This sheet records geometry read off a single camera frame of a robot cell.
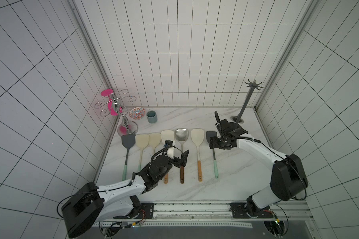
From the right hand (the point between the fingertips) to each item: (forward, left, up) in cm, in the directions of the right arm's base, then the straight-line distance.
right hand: (215, 141), depth 90 cm
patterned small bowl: (+26, +58, -5) cm, 63 cm away
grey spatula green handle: (+1, +57, -6) cm, 57 cm away
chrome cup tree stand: (+11, +61, -4) cm, 62 cm away
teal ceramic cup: (+20, +44, -2) cm, 48 cm away
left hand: (-10, +21, +5) cm, 24 cm away
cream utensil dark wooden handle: (+8, +21, -6) cm, 23 cm away
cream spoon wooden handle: (+6, +31, -5) cm, 32 cm away
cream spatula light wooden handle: (+8, +10, -5) cm, 14 cm away
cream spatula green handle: (+2, +48, -6) cm, 48 cm away
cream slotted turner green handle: (+3, +39, -6) cm, 40 cm away
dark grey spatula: (+9, +2, -6) cm, 11 cm away
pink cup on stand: (+19, +68, +21) cm, 74 cm away
